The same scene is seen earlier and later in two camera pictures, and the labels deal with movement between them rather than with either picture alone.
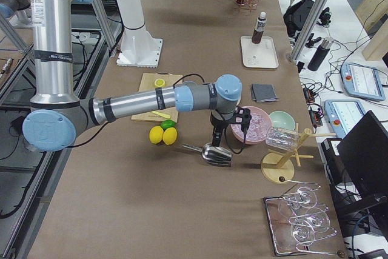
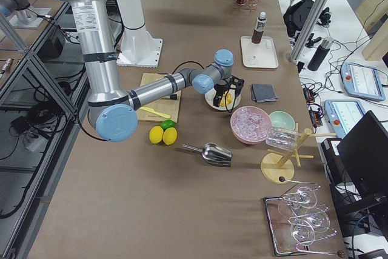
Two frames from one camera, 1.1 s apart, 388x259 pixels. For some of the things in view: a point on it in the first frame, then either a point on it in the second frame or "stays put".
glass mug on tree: [282, 138] stays put
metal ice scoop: [216, 155] stays put
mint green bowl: [282, 119] stays put
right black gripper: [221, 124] to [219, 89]
